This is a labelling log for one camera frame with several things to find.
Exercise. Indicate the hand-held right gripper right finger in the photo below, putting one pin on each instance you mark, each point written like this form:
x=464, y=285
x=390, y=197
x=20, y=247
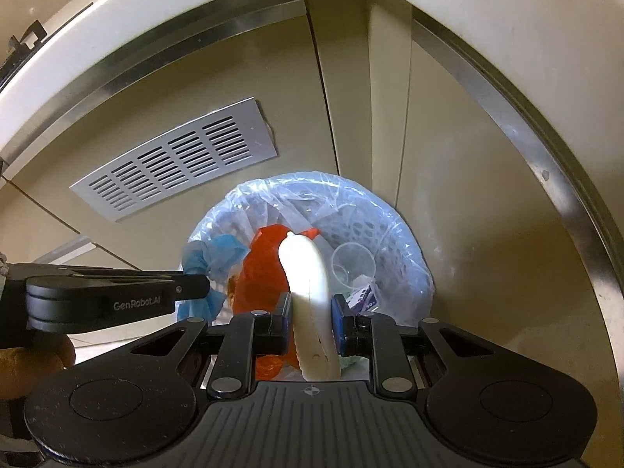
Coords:
x=337, y=324

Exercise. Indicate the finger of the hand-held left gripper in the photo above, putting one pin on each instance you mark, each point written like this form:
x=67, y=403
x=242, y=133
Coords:
x=195, y=286

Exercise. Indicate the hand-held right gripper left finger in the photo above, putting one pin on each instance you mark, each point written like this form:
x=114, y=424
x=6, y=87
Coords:
x=285, y=321

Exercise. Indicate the white perforated plastic waste basket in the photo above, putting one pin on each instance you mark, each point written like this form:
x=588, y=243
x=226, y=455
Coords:
x=363, y=226

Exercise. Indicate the person's left hand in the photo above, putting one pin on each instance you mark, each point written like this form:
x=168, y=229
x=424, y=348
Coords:
x=29, y=365

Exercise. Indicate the purple and white box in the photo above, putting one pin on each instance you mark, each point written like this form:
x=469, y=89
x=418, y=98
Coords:
x=363, y=297

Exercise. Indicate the orange plastic bag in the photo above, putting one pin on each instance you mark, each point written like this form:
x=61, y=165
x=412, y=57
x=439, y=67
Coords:
x=263, y=273

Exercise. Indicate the clear plastic cup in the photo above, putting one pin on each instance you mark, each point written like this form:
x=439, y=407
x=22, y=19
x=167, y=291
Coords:
x=353, y=263

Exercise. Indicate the grey cabinet vent grille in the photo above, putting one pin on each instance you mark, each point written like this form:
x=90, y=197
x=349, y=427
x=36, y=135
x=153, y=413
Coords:
x=180, y=156

